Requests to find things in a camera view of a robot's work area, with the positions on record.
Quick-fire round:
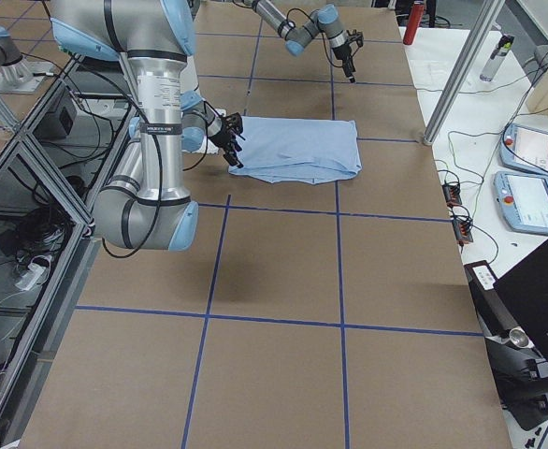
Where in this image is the aluminium frame post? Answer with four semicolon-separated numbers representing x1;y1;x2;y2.
423;0;505;146

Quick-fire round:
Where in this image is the lower orange connector board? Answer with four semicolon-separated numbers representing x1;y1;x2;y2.
452;216;473;246

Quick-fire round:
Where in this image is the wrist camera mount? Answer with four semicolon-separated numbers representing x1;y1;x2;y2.
222;112;244;139
347;29;364;48

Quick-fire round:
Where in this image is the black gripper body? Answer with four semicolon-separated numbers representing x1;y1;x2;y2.
208;119;238;152
330;35;354;68

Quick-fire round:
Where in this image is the red water bottle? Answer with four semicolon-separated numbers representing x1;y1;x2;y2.
403;0;425;46

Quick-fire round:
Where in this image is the light blue t-shirt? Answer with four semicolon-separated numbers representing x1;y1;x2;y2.
228;117;362;185

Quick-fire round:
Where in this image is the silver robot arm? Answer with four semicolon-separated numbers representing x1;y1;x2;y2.
50;1;242;251
240;1;364;83

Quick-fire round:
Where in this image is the upper teach pendant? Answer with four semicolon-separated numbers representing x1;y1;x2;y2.
499;123;548;176

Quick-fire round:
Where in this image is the clear water bottle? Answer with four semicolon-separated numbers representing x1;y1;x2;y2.
479;34;514;82

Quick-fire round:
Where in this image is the upper orange connector board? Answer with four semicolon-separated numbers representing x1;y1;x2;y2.
441;182;462;207

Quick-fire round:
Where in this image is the white camera mast pedestal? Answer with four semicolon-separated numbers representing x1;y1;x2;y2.
180;56;208;152

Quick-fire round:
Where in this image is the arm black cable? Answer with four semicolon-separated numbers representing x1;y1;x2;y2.
63;74;224;259

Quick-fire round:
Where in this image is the lower teach pendant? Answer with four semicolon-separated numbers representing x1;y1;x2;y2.
493;171;548;236

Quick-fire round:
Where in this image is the orange connector board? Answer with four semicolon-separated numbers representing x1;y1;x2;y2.
452;216;473;246
441;182;462;207

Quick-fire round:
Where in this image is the teach pendant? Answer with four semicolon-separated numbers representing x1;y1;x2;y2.
493;171;548;236
499;123;548;176

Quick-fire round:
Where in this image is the black laptop box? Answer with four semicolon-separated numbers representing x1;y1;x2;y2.
465;239;548;359

